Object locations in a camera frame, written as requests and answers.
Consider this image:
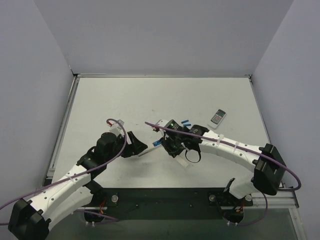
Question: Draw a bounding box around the long white remote control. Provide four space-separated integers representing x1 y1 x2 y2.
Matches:
138 145 160 157

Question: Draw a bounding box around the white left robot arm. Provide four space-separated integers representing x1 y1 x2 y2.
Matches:
8 131 148 240

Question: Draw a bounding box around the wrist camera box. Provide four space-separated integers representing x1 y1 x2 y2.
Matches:
155 119 169 128
106 120 123 136

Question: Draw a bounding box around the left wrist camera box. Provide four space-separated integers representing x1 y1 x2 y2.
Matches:
106 120 123 136

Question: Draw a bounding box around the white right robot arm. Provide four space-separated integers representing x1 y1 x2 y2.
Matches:
157 119 286 199

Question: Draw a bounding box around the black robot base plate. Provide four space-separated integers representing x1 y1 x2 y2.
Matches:
41 183 255 225

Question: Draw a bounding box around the small grey remote control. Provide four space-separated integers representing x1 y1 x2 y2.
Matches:
207 109 227 129

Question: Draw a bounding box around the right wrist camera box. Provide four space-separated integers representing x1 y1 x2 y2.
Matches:
155 119 169 128

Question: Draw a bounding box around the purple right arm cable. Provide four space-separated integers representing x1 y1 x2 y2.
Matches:
144 121 302 227

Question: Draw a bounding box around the white remote battery cover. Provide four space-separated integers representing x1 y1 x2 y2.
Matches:
175 155 189 168

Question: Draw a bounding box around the aluminium table edge rail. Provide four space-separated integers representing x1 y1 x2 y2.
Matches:
45 75 80 179

